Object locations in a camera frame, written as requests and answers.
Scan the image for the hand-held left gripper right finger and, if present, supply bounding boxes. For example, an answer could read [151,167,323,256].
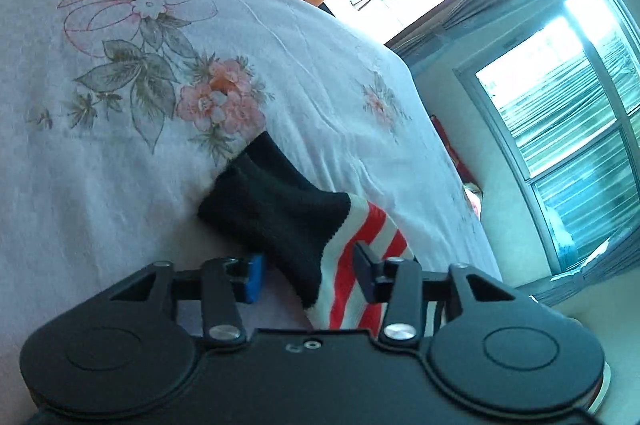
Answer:
[352,242,523,350]

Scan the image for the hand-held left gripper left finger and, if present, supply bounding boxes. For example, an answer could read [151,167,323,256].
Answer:
[107,254,266,351]

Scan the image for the black white red striped sweater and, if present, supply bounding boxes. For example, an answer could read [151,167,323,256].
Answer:
[197,131,420,331]

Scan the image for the red heart-shaped headboard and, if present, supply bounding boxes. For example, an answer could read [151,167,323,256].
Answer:
[429,114,483,218]

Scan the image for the floral white bed sheet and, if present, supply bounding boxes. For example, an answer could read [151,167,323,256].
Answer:
[0,0,503,425]

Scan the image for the large grey framed window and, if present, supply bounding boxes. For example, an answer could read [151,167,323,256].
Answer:
[454,0,640,277]

